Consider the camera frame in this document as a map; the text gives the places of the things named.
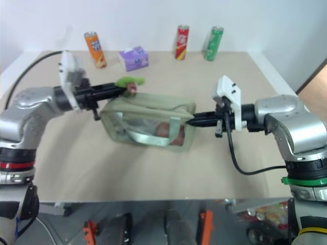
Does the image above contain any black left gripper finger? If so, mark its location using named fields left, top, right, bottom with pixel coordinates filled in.
left=91, top=88, right=126, bottom=101
left=89, top=81, right=128, bottom=93

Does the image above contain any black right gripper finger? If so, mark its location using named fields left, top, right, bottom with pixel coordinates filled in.
left=185, top=117, right=218, bottom=128
left=193, top=111, right=218, bottom=120

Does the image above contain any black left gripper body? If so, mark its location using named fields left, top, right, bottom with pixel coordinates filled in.
left=74, top=78, right=101, bottom=121

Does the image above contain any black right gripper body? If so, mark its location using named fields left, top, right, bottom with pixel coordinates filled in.
left=214, top=96, right=236, bottom=138

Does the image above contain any green plush keychain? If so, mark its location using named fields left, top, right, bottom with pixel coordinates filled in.
left=115, top=76, right=146, bottom=97

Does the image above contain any green clear zip pouch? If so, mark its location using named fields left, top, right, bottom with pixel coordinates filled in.
left=99, top=91, right=197, bottom=154

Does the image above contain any orange soda can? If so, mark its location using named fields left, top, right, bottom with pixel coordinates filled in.
left=83, top=31, right=108, bottom=69

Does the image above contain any purple tissue pack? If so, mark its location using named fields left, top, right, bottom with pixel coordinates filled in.
left=118, top=45, right=150, bottom=72

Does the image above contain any reddish round item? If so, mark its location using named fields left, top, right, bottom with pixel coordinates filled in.
left=155, top=122, right=186, bottom=146

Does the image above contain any green soda can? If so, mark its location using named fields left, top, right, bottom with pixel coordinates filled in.
left=203, top=25, right=225, bottom=62

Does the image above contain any red soda can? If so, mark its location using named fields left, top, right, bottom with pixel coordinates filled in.
left=174, top=24, right=191, bottom=61

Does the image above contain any brown wooden panel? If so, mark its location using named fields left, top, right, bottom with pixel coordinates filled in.
left=295, top=58, right=327, bottom=95

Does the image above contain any orange clamp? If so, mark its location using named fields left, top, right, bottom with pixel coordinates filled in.
left=83, top=219, right=98, bottom=245
left=200, top=210, right=214, bottom=245

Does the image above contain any dark rounded shape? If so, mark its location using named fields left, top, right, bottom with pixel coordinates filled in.
left=107, top=212, right=134, bottom=245
left=163, top=208, right=196, bottom=245

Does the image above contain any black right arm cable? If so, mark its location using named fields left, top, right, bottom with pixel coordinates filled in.
left=224, top=111, right=288, bottom=176

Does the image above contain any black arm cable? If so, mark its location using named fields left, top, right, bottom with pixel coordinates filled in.
left=224, top=111, right=288, bottom=176
left=4, top=50, right=64, bottom=112

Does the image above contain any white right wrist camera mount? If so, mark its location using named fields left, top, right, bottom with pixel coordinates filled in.
left=212, top=75, right=248, bottom=133

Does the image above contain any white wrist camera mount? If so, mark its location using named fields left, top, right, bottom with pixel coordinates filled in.
left=212, top=75, right=248, bottom=133
left=58, top=50, right=86, bottom=113

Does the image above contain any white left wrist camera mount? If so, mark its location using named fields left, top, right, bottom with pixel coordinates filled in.
left=58, top=50, right=86, bottom=113

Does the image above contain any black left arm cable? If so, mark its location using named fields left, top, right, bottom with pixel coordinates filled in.
left=4, top=50, right=64, bottom=112

